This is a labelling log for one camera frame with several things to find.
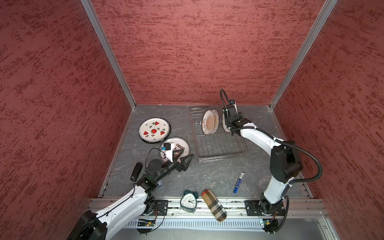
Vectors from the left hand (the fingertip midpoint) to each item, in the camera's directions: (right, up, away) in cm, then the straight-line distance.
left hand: (188, 155), depth 77 cm
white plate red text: (-7, +2, +20) cm, 22 cm away
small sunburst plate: (+12, +18, +24) cm, 32 cm away
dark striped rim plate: (-26, +11, +26) cm, 38 cm away
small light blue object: (-16, -16, +3) cm, 23 cm away
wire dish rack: (+15, +4, +21) cm, 26 cm away
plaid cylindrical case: (+15, -26, -7) cm, 31 cm away
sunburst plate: (+17, +18, +20) cm, 31 cm away
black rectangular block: (-30, -11, +6) cm, 32 cm away
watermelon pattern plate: (-26, +11, +26) cm, 38 cm away
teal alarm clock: (0, -22, -4) cm, 22 cm away
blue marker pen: (+28, -16, +5) cm, 33 cm away
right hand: (+27, +21, +15) cm, 37 cm away
